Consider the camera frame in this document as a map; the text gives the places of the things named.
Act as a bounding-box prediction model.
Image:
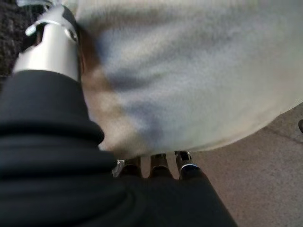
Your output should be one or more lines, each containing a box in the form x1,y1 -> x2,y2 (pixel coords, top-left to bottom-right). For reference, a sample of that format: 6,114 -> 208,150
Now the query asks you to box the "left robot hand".
0,6 -> 239,227

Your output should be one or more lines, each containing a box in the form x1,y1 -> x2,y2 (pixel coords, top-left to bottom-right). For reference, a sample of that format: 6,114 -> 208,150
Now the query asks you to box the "white fringed cushion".
75,0 -> 303,158

